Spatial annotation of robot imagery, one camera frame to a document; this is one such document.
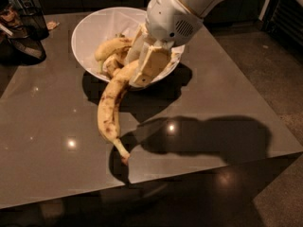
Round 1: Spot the white bowl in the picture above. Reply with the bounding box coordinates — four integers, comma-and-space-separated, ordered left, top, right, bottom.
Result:
70, 6, 186, 88

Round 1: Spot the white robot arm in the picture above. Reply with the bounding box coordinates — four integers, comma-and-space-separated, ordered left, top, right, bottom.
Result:
127, 0, 224, 88

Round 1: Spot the yellow banana, left lower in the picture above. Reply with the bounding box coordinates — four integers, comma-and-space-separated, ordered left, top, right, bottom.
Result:
102, 53, 126, 79

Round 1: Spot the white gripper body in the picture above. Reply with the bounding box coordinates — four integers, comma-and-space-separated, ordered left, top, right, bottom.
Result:
146, 0, 203, 46

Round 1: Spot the small crumpled wrapper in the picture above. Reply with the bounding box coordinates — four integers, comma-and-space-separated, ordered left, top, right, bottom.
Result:
46, 21, 59, 30

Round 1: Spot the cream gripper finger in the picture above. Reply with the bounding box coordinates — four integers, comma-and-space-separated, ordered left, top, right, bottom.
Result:
130, 43, 171, 88
125, 24, 148, 64

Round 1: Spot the black mesh basket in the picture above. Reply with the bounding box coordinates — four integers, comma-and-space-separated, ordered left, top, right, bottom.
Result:
19, 7, 49, 40

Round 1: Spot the long yellow banana, top left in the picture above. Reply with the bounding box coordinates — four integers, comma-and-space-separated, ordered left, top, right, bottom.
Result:
95, 37, 133, 61

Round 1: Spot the white paper liner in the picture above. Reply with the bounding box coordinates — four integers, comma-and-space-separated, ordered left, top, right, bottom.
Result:
107, 9, 186, 90

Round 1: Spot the black mesh tray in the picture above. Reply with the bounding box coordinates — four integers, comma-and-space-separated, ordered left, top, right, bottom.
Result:
0, 26, 46, 65

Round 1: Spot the spotted yellow banana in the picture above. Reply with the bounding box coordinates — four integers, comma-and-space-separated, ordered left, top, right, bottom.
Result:
98, 61, 138, 166

